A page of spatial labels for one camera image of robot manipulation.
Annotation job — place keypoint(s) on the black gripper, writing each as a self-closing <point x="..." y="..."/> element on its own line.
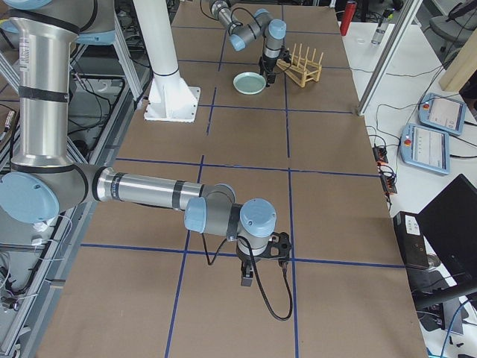
<point x="246" y="259"/>
<point x="267" y="63"/>

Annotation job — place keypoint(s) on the light green round plate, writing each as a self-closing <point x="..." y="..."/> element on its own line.
<point x="249" y="83"/>

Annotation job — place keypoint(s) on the wooden dish rack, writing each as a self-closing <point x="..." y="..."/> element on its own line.
<point x="302" y="66"/>

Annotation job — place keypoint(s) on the red cylinder bottle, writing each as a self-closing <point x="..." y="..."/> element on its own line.
<point x="349" y="12"/>

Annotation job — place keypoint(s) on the clear water bottle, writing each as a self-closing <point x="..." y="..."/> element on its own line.
<point x="382" y="26"/>

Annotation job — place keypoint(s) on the teach pendant far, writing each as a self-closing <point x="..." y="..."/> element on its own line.
<point x="446" y="114"/>

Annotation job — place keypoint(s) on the teach pendant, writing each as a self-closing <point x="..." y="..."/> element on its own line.
<point x="446" y="114"/>
<point x="425" y="148"/>

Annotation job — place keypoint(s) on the teach pendant near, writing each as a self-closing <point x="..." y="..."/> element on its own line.
<point x="425" y="148"/>

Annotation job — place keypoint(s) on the black laptop computer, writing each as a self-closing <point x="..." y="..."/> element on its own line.
<point x="448" y="223"/>

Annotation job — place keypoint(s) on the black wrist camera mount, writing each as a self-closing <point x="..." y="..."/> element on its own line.
<point x="284" y="54"/>
<point x="278" y="248"/>

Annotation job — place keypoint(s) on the white camera mast pedestal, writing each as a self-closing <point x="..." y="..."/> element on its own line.
<point x="170" y="98"/>

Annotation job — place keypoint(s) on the aluminium frame post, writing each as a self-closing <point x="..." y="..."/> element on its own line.
<point x="409" y="11"/>

